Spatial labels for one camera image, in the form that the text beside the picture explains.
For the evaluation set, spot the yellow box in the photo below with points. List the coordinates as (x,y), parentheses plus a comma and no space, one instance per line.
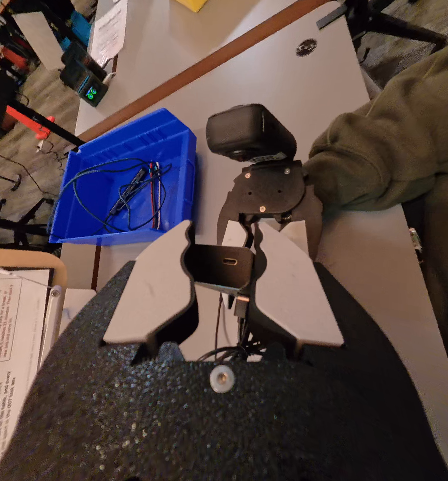
(192,4)

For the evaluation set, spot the cardboard sign with instruction sheet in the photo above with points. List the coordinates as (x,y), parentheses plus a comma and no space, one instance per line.
(6,338)

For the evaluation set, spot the blue plastic bin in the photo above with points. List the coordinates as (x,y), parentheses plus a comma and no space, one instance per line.
(96,195)

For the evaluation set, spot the printed paper sheet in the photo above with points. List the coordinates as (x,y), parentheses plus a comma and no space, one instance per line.
(109,30)

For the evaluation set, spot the black power station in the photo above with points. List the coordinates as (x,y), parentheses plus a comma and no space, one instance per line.
(83,75)

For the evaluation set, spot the person's right forearm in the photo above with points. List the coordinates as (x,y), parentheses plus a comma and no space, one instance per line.
(389,150)

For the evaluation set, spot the black round desk grommet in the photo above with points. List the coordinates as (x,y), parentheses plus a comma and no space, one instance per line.
(306,47)

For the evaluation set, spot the red metal frame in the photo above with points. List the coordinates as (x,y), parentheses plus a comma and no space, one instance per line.
(25,118)

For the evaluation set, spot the black power bank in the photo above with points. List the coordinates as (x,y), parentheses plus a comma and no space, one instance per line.
(220,265)

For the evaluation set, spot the black chair base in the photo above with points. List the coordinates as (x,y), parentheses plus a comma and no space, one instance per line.
(389,22)

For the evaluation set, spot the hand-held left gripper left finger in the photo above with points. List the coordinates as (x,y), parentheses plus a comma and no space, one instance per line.
(152,297)

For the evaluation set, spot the grey desk with wooden edge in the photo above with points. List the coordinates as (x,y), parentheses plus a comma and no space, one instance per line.
(164,56)

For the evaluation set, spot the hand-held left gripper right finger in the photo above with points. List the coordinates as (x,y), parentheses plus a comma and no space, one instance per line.
(299,300)

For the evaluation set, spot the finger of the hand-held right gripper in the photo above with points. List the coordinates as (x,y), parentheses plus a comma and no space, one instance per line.
(297,236)
(236,233)

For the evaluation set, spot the black stick-shaped device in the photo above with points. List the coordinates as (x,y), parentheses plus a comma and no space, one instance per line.
(128,189)

